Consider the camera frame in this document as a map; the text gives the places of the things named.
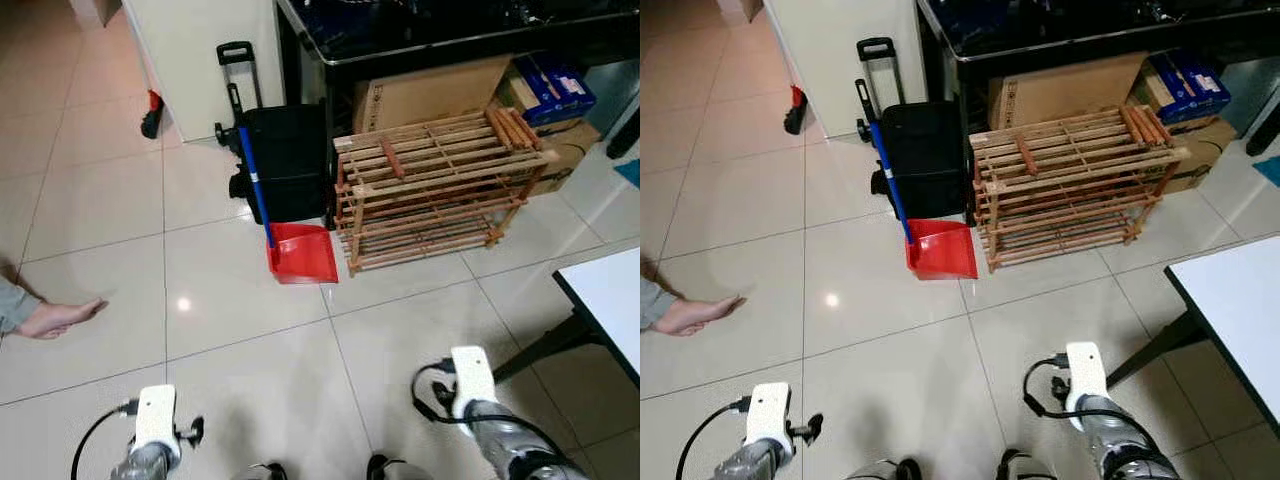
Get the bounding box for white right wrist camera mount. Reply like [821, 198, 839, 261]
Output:
[450, 346, 499, 416]
[1063, 342, 1110, 416]

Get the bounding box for large brown cardboard box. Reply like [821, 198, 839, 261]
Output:
[987, 50, 1151, 132]
[351, 54, 517, 137]

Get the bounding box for red and black tool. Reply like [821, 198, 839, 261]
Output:
[783, 84, 810, 137]
[140, 89, 167, 141]

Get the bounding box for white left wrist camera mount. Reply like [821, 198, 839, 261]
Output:
[133, 385, 180, 461]
[745, 382, 794, 461]

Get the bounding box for white table black legs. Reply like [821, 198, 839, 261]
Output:
[1105, 234, 1280, 441]
[492, 247, 641, 389]

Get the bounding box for black glass-top table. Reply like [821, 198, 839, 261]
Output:
[914, 0, 1280, 226]
[274, 0, 641, 226]

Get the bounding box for small brown cardboard box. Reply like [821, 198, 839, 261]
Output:
[528, 118, 603, 197]
[1158, 114, 1242, 197]

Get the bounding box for wooden slatted shoe rack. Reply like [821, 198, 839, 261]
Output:
[969, 102, 1192, 274]
[333, 105, 561, 277]

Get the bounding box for black furniture leg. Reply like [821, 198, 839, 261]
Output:
[604, 93, 641, 162]
[1244, 93, 1280, 158]

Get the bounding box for red dustpan blue handle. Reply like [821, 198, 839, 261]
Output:
[867, 120, 980, 282]
[236, 125, 341, 286]

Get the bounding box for blue printed box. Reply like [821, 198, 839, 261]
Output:
[1144, 50, 1234, 127]
[513, 54, 599, 128]

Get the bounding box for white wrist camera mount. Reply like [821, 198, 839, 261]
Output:
[133, 385, 180, 461]
[1063, 342, 1110, 416]
[450, 346, 499, 416]
[745, 382, 794, 461]

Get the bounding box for person's bare foot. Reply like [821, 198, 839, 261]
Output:
[15, 298, 109, 341]
[650, 296, 747, 338]

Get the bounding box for black trolley suitcase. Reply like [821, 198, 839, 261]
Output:
[214, 41, 332, 227]
[854, 37, 969, 224]

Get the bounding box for person's leg grey trousers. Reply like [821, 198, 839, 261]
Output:
[0, 277, 42, 336]
[640, 275, 679, 332]

